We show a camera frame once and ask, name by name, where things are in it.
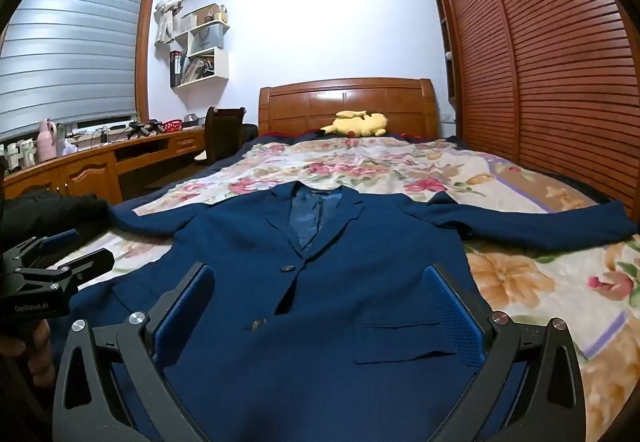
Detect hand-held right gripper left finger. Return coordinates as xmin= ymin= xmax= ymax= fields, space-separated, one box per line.
xmin=52 ymin=263 xmax=217 ymax=442

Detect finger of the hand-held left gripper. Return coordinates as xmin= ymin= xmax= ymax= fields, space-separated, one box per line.
xmin=46 ymin=248 xmax=116 ymax=291
xmin=2 ymin=228 xmax=82 ymax=269

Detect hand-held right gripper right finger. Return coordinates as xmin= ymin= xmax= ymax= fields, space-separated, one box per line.
xmin=421 ymin=263 xmax=583 ymax=442

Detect blue suit jacket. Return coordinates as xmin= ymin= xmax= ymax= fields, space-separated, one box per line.
xmin=50 ymin=182 xmax=640 ymax=442

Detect black folded clothes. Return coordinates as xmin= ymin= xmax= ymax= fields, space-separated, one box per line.
xmin=0 ymin=189 xmax=110 ymax=247

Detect person's left hand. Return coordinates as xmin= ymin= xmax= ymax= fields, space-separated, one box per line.
xmin=0 ymin=321 xmax=57 ymax=400

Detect wooden desk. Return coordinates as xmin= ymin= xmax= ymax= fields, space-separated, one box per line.
xmin=0 ymin=124 xmax=208 ymax=207

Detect white ornaments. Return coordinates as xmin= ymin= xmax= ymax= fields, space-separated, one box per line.
xmin=0 ymin=139 xmax=38 ymax=170

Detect pink bottle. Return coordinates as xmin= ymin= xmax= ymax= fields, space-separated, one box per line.
xmin=37 ymin=118 xmax=57 ymax=157

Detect dark office chair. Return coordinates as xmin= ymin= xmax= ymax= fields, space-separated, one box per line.
xmin=192 ymin=106 xmax=258 ymax=165

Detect floral blanket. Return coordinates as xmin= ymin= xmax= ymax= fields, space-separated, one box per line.
xmin=47 ymin=137 xmax=640 ymax=442

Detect grey window blind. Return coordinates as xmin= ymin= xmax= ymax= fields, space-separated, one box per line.
xmin=0 ymin=0 xmax=151 ymax=137

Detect yellow plush toy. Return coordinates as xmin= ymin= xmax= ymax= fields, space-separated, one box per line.
xmin=319 ymin=110 xmax=390 ymax=139

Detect row of books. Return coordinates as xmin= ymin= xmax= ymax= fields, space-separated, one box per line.
xmin=181 ymin=56 xmax=216 ymax=83

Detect wooden bed headboard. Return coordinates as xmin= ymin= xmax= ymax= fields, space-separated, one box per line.
xmin=258 ymin=78 xmax=439 ymax=139

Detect white paper bag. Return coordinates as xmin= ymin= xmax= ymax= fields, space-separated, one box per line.
xmin=189 ymin=24 xmax=224 ymax=52

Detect tied beige curtain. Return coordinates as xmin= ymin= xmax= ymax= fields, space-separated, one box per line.
xmin=154 ymin=0 xmax=193 ymax=45

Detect wooden louvered wardrobe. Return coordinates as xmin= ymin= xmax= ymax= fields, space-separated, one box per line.
xmin=425 ymin=0 xmax=640 ymax=223

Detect wooden window frame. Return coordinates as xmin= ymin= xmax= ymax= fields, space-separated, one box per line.
xmin=0 ymin=0 xmax=158 ymax=143

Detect white wall shelf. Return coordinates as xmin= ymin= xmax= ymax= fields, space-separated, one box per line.
xmin=170 ymin=4 xmax=231 ymax=90

